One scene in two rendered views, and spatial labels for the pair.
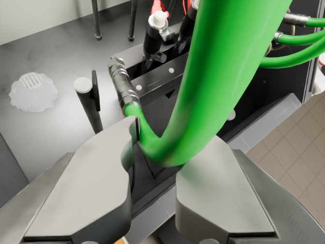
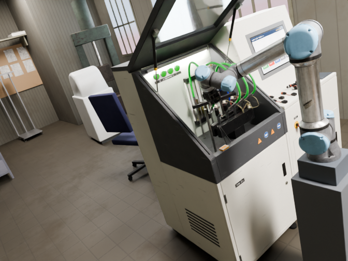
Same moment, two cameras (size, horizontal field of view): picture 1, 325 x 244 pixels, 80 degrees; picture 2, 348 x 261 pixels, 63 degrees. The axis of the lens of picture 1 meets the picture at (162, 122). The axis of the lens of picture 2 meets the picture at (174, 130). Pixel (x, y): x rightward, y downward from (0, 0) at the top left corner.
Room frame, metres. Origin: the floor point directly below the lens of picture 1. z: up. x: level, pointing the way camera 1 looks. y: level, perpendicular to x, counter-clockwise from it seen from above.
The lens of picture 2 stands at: (-1.33, -0.87, 1.69)
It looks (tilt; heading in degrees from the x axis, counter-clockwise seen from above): 21 degrees down; 42
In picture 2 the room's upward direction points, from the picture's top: 17 degrees counter-clockwise
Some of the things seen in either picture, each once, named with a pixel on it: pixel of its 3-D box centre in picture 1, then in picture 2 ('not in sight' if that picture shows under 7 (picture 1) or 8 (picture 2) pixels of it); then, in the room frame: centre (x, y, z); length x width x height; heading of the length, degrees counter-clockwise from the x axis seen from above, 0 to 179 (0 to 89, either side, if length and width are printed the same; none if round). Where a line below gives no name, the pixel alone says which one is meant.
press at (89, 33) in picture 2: not in sight; (99, 61); (2.85, 4.42, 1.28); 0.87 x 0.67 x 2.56; 166
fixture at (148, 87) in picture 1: (181, 62); (233, 125); (0.31, 0.06, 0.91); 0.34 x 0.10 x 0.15; 163
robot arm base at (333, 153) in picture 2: not in sight; (322, 145); (0.00, -0.56, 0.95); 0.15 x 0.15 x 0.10
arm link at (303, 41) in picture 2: not in sight; (309, 91); (-0.14, -0.57, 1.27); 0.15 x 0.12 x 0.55; 2
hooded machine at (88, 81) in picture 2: not in sight; (96, 103); (1.76, 3.59, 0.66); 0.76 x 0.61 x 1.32; 75
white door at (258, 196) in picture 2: not in sight; (263, 200); (0.12, -0.15, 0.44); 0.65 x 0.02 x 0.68; 163
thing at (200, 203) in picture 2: not in sight; (233, 193); (0.20, 0.12, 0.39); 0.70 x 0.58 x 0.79; 163
